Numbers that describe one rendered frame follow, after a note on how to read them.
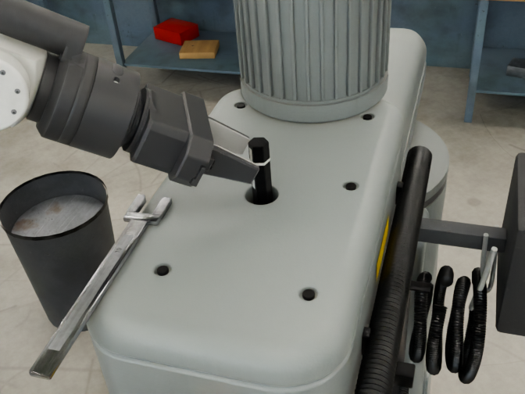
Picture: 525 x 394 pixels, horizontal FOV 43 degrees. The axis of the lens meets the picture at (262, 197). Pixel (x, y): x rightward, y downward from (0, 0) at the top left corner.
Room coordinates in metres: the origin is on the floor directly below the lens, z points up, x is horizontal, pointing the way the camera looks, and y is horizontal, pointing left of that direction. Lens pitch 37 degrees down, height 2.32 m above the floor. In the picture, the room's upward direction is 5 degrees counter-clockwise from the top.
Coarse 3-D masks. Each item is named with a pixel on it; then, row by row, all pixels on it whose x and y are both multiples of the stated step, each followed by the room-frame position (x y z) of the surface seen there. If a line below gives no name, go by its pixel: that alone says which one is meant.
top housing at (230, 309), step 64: (256, 128) 0.72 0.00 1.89; (320, 128) 0.71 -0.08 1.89; (384, 128) 0.69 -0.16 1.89; (192, 192) 0.59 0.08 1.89; (320, 192) 0.57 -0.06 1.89; (384, 192) 0.58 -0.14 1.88; (192, 256) 0.49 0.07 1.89; (256, 256) 0.48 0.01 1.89; (320, 256) 0.47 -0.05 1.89; (128, 320) 0.41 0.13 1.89; (192, 320) 0.40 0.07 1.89; (256, 320) 0.40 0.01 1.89; (320, 320) 0.39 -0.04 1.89; (128, 384) 0.40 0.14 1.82; (192, 384) 0.37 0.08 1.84; (256, 384) 0.36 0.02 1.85; (320, 384) 0.35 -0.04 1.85
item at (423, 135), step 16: (416, 128) 1.21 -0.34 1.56; (416, 144) 1.15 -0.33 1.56; (432, 144) 1.14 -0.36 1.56; (432, 160) 1.08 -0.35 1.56; (448, 160) 1.08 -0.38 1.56; (432, 176) 1.03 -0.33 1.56; (432, 192) 0.99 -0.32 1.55; (432, 208) 1.00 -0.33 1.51; (416, 256) 0.88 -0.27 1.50; (432, 256) 0.96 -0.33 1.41; (416, 272) 0.88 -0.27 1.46; (432, 272) 0.95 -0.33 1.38; (400, 352) 0.88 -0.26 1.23; (416, 368) 0.89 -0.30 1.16; (416, 384) 0.89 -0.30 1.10
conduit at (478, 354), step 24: (432, 288) 0.83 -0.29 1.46; (456, 288) 0.75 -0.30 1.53; (432, 312) 0.72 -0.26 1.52; (456, 312) 0.72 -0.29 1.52; (480, 312) 0.70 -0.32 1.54; (432, 336) 0.69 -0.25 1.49; (456, 336) 0.69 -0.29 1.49; (480, 336) 0.67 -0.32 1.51; (432, 360) 0.68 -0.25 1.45; (456, 360) 0.68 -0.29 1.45; (480, 360) 0.66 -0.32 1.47
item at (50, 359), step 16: (128, 208) 0.57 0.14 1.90; (160, 208) 0.56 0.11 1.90; (128, 224) 0.54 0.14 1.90; (144, 224) 0.54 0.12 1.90; (128, 240) 0.51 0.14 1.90; (112, 256) 0.49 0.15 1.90; (128, 256) 0.49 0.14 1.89; (96, 272) 0.47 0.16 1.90; (112, 272) 0.47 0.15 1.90; (96, 288) 0.45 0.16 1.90; (80, 304) 0.43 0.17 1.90; (96, 304) 0.43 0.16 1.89; (64, 320) 0.41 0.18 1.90; (80, 320) 0.41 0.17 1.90; (64, 336) 0.39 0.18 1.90; (48, 352) 0.37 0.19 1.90; (64, 352) 0.37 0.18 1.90; (32, 368) 0.36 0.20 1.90; (48, 368) 0.36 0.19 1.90
